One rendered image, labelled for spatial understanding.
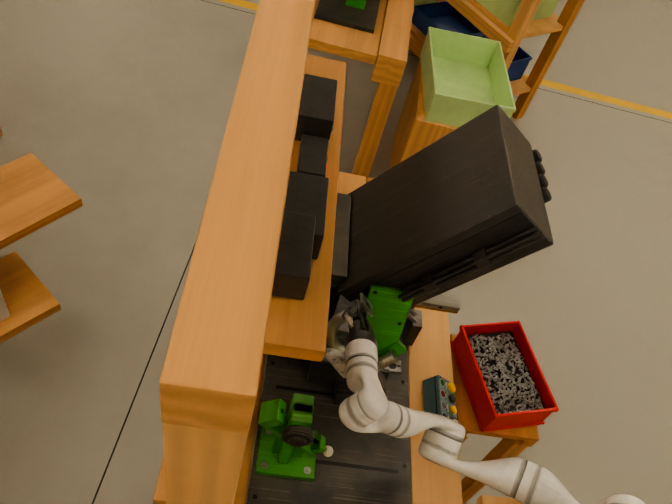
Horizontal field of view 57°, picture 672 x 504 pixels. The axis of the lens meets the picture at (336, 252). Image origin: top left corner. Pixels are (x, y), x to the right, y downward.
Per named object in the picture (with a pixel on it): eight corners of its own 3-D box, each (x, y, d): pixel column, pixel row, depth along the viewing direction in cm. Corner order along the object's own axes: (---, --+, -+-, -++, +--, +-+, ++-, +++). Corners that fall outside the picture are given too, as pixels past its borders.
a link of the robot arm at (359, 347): (323, 350, 143) (322, 370, 138) (365, 331, 139) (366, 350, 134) (343, 374, 147) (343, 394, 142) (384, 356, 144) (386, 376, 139)
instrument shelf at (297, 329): (344, 74, 169) (347, 61, 166) (322, 363, 111) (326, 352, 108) (253, 55, 166) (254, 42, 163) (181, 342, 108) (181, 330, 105)
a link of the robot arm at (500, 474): (412, 454, 146) (518, 504, 136) (427, 416, 147) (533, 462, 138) (419, 454, 154) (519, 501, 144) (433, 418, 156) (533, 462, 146)
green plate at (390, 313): (392, 332, 173) (412, 273, 161) (394, 353, 166) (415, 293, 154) (352, 326, 172) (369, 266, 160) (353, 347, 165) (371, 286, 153)
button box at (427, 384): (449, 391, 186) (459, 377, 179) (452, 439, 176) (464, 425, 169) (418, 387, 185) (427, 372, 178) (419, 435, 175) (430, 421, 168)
